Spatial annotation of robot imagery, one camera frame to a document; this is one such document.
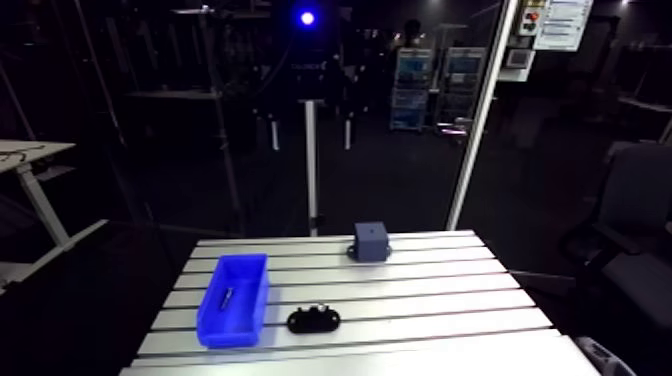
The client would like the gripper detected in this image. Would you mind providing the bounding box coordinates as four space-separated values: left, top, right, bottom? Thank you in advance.
254 51 365 153

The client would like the equipment rack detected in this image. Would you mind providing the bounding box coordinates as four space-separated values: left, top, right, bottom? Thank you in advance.
435 46 488 134
388 46 435 132

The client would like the dark blue-grey block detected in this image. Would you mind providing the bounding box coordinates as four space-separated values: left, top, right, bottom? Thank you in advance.
346 220 393 263

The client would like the black oval holder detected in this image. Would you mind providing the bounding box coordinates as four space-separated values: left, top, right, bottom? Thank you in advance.
286 304 342 335

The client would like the blue bin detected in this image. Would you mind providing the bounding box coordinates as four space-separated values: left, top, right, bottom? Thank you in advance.
196 252 271 350

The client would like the small grey screen box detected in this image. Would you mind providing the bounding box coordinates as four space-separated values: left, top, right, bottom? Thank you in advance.
497 48 537 84

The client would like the white control panel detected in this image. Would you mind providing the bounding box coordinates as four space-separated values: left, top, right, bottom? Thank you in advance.
516 0 596 53

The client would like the pale desk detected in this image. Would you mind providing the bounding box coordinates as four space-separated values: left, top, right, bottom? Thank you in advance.
0 139 110 296

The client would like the grey office chair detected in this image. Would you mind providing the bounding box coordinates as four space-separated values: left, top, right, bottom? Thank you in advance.
557 140 672 329

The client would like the grey metal post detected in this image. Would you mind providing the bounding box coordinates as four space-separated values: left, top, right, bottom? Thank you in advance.
303 99 320 238

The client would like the white aluminium post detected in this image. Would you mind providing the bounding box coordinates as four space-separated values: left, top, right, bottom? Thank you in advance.
445 0 521 232

